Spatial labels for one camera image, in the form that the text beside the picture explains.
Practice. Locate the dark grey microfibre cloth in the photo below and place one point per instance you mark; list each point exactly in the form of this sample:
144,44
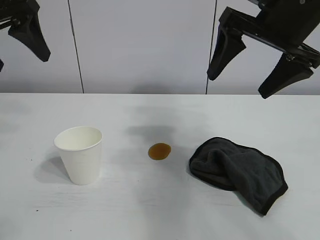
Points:
235,167

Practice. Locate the white paper cup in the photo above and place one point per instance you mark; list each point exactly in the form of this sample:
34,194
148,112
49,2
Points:
80,160

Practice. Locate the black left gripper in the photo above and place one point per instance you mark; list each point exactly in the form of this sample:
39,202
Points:
15,10

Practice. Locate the brown liquid spill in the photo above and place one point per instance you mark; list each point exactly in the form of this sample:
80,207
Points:
160,151

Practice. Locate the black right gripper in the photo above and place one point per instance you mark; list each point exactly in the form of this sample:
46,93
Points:
282,25

